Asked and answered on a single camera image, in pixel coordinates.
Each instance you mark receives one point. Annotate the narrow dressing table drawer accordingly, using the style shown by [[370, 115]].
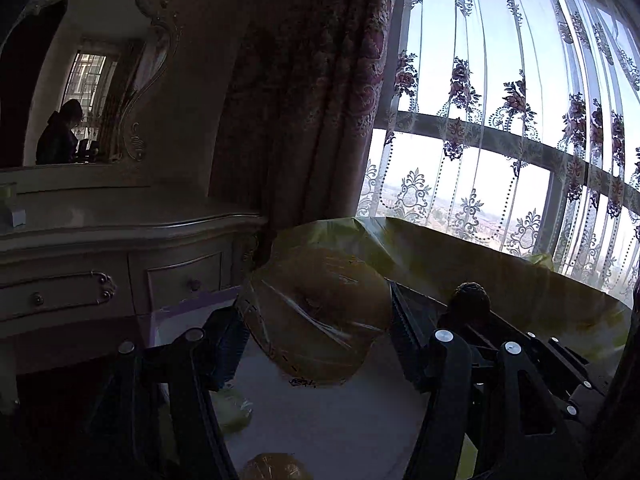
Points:
[[185, 277]]

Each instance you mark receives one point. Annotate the yellow checked plastic tablecloth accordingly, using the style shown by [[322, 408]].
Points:
[[450, 260]]

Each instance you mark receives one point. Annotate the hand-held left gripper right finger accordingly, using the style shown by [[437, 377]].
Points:
[[407, 340]]

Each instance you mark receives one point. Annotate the wide dressing table drawer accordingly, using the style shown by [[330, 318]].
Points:
[[55, 295]]

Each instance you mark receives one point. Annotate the orange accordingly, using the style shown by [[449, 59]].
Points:
[[275, 466]]

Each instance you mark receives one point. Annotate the sheer floral lace curtain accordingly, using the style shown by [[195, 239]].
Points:
[[500, 85]]

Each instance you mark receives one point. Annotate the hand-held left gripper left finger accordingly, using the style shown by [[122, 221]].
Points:
[[230, 350]]

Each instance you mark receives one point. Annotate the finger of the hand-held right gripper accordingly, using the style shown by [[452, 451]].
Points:
[[550, 347], [550, 385]]

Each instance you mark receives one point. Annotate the small white box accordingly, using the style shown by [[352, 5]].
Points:
[[12, 216]]

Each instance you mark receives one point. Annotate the small brown wrinkled fruit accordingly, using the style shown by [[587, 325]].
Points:
[[468, 300]]

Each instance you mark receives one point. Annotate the cream carved dressing table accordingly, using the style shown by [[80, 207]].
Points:
[[125, 230]]

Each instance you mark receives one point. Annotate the heavy floral curtain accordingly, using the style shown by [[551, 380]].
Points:
[[300, 110]]

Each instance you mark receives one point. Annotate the grey window rail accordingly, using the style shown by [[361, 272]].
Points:
[[500, 136]]

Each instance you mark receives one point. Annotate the ornate framed mirror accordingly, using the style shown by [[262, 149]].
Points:
[[85, 60]]

